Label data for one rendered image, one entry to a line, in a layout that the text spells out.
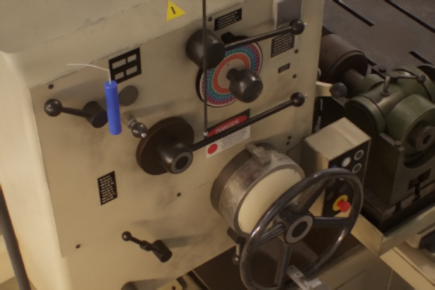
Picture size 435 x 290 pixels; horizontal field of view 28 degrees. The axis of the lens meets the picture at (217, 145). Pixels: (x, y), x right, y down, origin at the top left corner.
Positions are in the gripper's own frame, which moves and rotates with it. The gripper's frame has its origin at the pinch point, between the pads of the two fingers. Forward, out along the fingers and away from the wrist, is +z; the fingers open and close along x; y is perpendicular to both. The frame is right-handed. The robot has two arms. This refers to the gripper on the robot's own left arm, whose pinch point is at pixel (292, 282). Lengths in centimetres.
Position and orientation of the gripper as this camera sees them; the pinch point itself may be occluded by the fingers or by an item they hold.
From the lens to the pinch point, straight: 222.6
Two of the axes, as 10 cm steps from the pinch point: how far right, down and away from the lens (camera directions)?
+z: -5.9, -5.5, 5.9
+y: -8.0, 3.0, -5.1
